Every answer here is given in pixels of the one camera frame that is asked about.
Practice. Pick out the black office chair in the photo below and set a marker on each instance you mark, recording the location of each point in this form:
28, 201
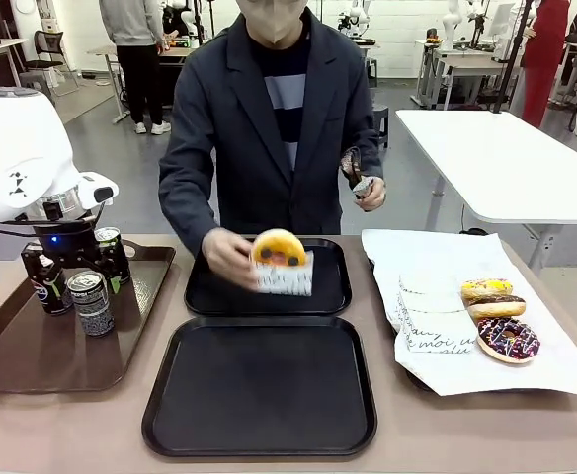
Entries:
51, 47

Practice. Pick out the yellow sprinkled donut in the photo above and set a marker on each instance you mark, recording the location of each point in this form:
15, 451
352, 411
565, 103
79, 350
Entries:
486, 286

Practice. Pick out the person's right hand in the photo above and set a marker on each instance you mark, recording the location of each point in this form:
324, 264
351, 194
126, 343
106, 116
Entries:
226, 254

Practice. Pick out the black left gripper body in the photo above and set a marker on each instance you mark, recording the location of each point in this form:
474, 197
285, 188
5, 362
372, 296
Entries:
63, 242

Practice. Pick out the white desk with equipment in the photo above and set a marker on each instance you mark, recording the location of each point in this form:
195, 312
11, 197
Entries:
466, 61

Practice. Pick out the black green Pepsi can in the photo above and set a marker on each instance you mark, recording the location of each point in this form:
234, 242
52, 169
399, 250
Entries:
108, 233
52, 302
91, 311

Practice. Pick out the small black stool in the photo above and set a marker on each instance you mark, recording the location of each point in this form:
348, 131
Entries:
381, 118

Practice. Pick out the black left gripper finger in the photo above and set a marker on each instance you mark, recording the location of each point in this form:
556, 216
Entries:
111, 269
34, 261

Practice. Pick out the desk with white legs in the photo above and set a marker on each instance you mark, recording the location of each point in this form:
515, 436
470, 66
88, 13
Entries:
108, 52

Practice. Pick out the seated person in black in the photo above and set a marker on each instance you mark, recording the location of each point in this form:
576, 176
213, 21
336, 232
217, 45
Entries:
172, 20

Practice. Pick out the chocolate glazed donut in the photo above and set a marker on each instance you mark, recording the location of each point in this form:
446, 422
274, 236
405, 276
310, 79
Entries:
496, 307

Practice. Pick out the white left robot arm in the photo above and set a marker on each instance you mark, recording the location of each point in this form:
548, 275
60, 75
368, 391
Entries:
12, 143

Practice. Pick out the black stand pole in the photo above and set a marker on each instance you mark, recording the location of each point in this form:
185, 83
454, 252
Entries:
513, 54

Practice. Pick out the dark donut with coloured sprinkles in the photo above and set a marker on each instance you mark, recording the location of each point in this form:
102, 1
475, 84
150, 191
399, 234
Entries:
508, 340

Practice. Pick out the person's left forearm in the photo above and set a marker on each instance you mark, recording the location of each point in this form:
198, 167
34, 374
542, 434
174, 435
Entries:
375, 165

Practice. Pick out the person's right forearm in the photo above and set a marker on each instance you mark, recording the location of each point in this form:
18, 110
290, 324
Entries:
185, 217

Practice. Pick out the person's torso in dark blazer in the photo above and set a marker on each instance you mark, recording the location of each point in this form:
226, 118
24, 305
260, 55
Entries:
249, 148

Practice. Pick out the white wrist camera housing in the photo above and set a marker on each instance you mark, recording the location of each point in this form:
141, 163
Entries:
98, 190

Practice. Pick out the person in red clothes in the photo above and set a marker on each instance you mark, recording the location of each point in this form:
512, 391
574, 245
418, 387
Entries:
543, 49

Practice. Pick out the dark serving tongs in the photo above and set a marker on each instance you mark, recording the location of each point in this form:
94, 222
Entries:
354, 170

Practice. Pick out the standing person in grey hoodie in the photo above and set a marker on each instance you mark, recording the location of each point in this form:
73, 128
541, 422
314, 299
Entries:
130, 29

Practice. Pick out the person's left hand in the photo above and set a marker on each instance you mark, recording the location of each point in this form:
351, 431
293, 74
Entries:
375, 195

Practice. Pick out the grey step stool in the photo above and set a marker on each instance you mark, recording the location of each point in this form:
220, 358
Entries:
36, 80

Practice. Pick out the large white paper sheet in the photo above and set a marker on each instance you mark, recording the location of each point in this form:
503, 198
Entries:
432, 257

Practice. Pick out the white table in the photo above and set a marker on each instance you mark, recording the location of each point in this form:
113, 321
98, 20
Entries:
506, 163

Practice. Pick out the green box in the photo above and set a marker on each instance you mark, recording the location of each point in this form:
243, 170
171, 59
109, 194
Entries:
182, 44

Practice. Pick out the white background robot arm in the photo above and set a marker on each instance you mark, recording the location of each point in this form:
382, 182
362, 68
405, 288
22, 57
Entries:
450, 24
355, 15

